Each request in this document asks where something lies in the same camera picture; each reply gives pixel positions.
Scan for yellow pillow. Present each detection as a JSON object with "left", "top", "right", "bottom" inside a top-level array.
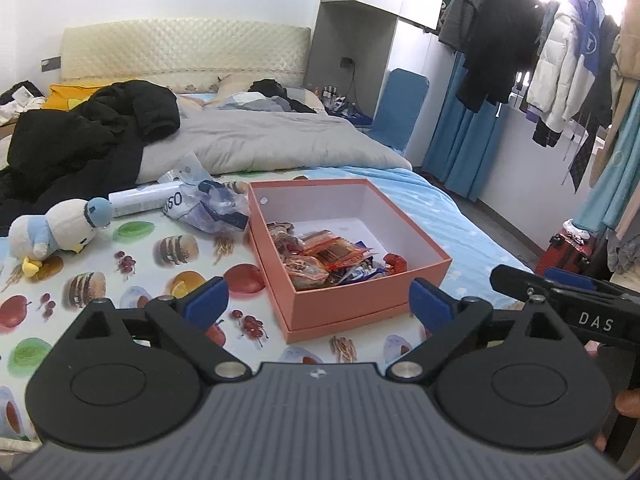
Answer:
[{"left": 41, "top": 83, "right": 109, "bottom": 112}]

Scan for person's right hand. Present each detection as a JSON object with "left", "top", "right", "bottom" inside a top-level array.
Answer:
[{"left": 615, "top": 389, "right": 640, "bottom": 418}]

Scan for grey duvet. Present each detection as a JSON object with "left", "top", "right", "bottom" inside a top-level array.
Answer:
[{"left": 135, "top": 106, "right": 414, "bottom": 187}]

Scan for orange cardboard box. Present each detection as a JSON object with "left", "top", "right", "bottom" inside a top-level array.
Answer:
[{"left": 247, "top": 178, "right": 454, "bottom": 345}]

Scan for teal hanging cloth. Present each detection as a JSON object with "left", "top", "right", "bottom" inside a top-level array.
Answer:
[{"left": 574, "top": 125, "right": 640, "bottom": 233}]

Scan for clear plastic bag blue print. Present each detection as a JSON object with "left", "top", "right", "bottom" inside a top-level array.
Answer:
[{"left": 156, "top": 151, "right": 251, "bottom": 234}]

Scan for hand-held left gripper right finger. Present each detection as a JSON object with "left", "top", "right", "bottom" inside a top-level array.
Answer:
[{"left": 387, "top": 278, "right": 571, "bottom": 382}]

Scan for white cylindrical tube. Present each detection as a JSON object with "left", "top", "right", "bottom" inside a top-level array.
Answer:
[{"left": 107, "top": 181, "right": 189, "bottom": 219}]

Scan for beige hanging clothes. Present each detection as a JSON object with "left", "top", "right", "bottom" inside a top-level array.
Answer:
[{"left": 589, "top": 0, "right": 640, "bottom": 241}]

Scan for blue white hanging jacket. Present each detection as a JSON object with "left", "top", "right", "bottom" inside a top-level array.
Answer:
[{"left": 566, "top": 0, "right": 609, "bottom": 79}]

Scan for black down jacket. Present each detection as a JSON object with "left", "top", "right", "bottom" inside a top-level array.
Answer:
[{"left": 0, "top": 80, "right": 182, "bottom": 237}]

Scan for blue curtain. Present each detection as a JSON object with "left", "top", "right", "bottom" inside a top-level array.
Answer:
[{"left": 421, "top": 50, "right": 517, "bottom": 204}]

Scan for red suitcase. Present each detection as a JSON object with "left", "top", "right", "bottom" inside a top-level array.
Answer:
[{"left": 534, "top": 219, "right": 612, "bottom": 282}]

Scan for pile of clothes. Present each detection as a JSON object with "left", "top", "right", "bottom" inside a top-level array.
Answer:
[{"left": 0, "top": 80, "right": 49, "bottom": 127}]

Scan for beige pillow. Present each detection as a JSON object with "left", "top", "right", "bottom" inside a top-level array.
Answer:
[{"left": 216, "top": 75, "right": 257, "bottom": 107}]

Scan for grey wardrobe cabinet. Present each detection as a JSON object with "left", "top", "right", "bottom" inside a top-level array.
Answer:
[{"left": 304, "top": 0, "right": 454, "bottom": 127}]

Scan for white hanging puffer jacket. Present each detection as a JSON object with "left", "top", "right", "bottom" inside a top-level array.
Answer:
[{"left": 524, "top": 0, "right": 589, "bottom": 134}]

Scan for red snack packet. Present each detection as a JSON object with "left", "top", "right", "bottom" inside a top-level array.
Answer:
[{"left": 381, "top": 252, "right": 409, "bottom": 277}]

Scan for cream quilted headboard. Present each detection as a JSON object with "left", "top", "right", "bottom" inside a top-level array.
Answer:
[{"left": 59, "top": 20, "right": 313, "bottom": 97}]

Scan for white blue plush duck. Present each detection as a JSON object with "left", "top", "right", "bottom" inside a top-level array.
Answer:
[{"left": 7, "top": 197, "right": 114, "bottom": 277}]

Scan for dark clothes on bed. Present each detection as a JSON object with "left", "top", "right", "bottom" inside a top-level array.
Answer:
[{"left": 247, "top": 78, "right": 322, "bottom": 114}]

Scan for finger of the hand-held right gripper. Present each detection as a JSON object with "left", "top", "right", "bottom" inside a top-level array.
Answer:
[
  {"left": 491, "top": 265, "right": 640, "bottom": 308},
  {"left": 544, "top": 267, "right": 640, "bottom": 301}
]

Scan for fruit printed mat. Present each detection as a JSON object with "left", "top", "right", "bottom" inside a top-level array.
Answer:
[{"left": 0, "top": 169, "right": 432, "bottom": 457}]

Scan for black hanging coat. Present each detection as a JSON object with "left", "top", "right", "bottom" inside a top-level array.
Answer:
[{"left": 456, "top": 0, "right": 547, "bottom": 114}]

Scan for orange snack packet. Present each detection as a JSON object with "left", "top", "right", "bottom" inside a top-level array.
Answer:
[{"left": 299, "top": 230, "right": 372, "bottom": 267}]

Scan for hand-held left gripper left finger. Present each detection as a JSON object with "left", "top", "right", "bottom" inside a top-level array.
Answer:
[{"left": 70, "top": 276, "right": 251, "bottom": 382}]

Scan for blue chair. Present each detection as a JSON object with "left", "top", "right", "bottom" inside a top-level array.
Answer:
[{"left": 368, "top": 67, "right": 431, "bottom": 157}]

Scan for grey hanging jacket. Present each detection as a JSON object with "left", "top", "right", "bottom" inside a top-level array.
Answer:
[{"left": 438, "top": 0, "right": 494, "bottom": 54}]

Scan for purple snack packet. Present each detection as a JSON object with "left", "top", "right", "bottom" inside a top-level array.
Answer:
[{"left": 339, "top": 260, "right": 387, "bottom": 287}]

